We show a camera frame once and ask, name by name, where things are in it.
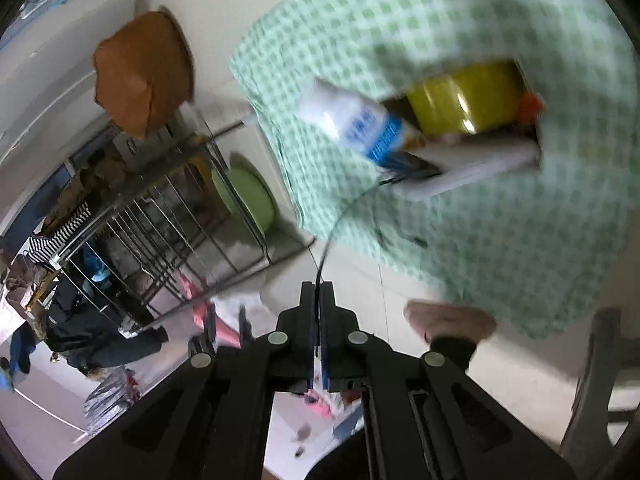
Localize black cable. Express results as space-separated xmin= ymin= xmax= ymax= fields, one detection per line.
xmin=314 ymin=150 xmax=443 ymax=361

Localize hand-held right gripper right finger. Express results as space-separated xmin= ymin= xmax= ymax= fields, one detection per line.
xmin=320 ymin=282 xmax=576 ymax=480

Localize dark hanging jacket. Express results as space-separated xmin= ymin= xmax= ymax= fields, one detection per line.
xmin=42 ymin=270 xmax=168 ymax=376

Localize green plastic basin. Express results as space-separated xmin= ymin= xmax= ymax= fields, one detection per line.
xmin=210 ymin=152 xmax=281 ymax=233

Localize clear plastic bags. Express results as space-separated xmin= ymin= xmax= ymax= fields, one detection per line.
xmin=82 ymin=367 xmax=143 ymax=436

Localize green checked cloth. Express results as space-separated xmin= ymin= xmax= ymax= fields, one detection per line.
xmin=229 ymin=0 xmax=633 ymax=341

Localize striped shirt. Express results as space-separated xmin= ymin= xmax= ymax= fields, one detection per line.
xmin=27 ymin=202 xmax=93 ymax=266

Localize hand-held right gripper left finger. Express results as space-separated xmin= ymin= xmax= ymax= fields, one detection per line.
xmin=52 ymin=282 xmax=319 ymax=480

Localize white bottle with blue label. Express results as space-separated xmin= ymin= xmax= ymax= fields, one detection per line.
xmin=297 ymin=77 xmax=431 ymax=167

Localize brown bean bag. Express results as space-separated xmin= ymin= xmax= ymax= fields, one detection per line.
xmin=92 ymin=7 xmax=196 ymax=141

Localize yellow tape roll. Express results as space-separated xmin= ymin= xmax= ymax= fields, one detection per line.
xmin=406 ymin=60 xmax=526 ymax=136

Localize black metal drying rack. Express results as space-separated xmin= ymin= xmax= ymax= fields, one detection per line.
xmin=50 ymin=100 xmax=318 ymax=336

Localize person's bare foot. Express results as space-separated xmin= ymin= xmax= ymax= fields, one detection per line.
xmin=404 ymin=301 xmax=498 ymax=343

